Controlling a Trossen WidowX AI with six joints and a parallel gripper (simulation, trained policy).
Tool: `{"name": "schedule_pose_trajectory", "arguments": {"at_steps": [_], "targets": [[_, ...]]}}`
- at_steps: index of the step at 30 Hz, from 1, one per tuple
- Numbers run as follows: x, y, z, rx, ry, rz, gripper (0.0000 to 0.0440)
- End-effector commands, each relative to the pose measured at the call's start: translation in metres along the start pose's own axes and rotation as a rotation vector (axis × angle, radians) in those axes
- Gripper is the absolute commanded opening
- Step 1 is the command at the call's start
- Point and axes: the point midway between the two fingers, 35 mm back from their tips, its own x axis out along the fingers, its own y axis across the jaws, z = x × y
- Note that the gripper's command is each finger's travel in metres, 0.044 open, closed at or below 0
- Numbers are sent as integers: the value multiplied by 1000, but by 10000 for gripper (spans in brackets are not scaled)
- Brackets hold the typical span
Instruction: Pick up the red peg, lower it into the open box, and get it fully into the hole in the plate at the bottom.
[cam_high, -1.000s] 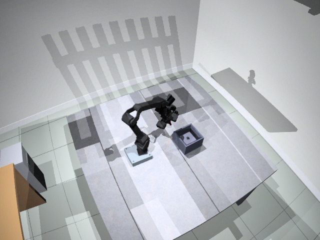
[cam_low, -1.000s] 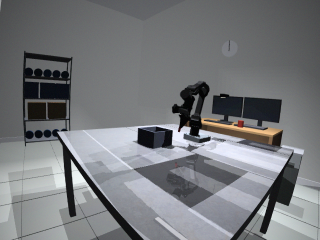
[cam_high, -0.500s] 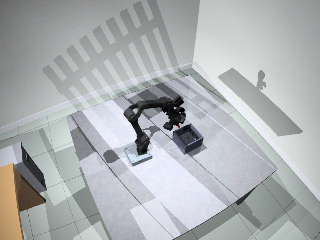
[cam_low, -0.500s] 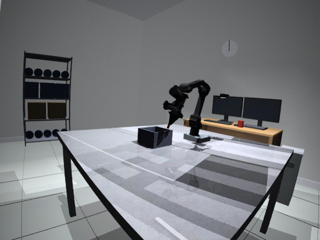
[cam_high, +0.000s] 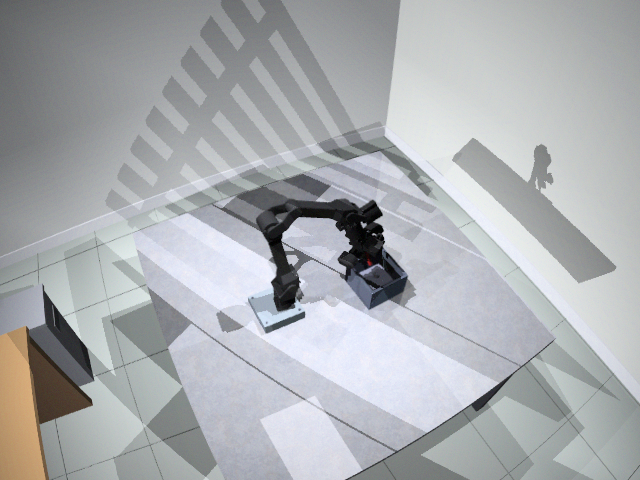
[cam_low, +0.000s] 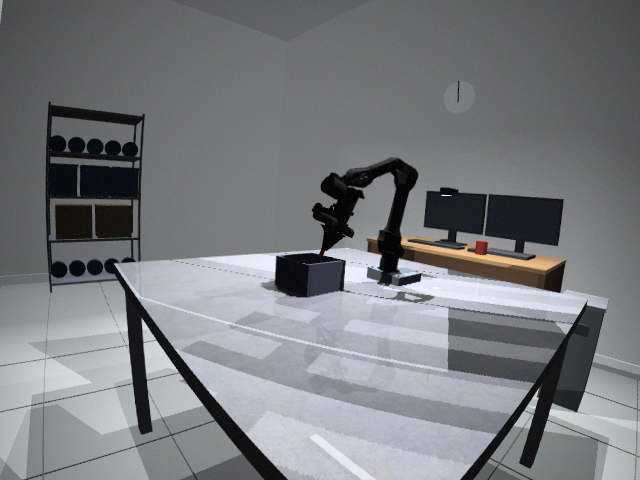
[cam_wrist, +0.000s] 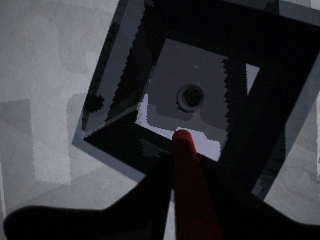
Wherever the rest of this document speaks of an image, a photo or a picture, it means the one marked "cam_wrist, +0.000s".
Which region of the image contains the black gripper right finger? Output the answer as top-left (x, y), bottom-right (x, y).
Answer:
top-left (198, 156), bottom-right (320, 240)

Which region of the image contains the dark red peg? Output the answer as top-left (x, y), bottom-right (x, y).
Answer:
top-left (172, 129), bottom-right (222, 240)

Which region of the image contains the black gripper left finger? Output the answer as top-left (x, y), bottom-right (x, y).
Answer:
top-left (3, 154), bottom-right (174, 240)

